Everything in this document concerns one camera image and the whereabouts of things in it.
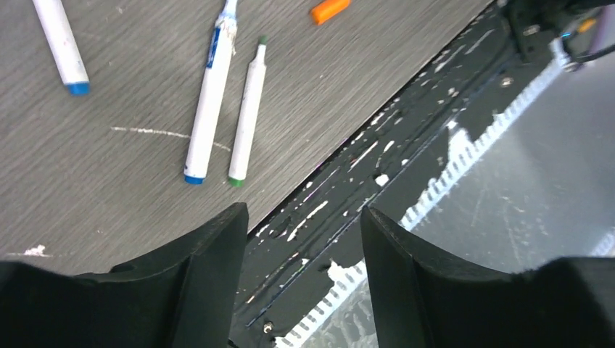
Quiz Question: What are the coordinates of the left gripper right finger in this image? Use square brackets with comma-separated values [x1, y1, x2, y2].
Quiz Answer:
[360, 208, 614, 347]

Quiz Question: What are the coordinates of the white marker blue end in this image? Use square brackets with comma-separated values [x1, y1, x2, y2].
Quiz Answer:
[183, 0, 237, 185]

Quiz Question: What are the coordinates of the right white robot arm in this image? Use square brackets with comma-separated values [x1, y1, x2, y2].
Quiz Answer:
[497, 0, 614, 64]

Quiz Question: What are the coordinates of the orange pen cap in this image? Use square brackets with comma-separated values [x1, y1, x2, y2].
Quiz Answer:
[310, 0, 351, 25]

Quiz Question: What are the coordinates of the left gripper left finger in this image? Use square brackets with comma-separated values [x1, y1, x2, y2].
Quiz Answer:
[1, 203, 249, 347]

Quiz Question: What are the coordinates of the white marker green tip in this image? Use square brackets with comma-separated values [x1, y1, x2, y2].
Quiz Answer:
[228, 36, 268, 187]

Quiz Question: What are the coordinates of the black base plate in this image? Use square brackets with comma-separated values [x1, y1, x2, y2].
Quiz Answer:
[229, 5, 552, 347]

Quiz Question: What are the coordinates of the white marker blue tip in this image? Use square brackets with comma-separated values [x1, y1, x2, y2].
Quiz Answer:
[33, 0, 90, 96]

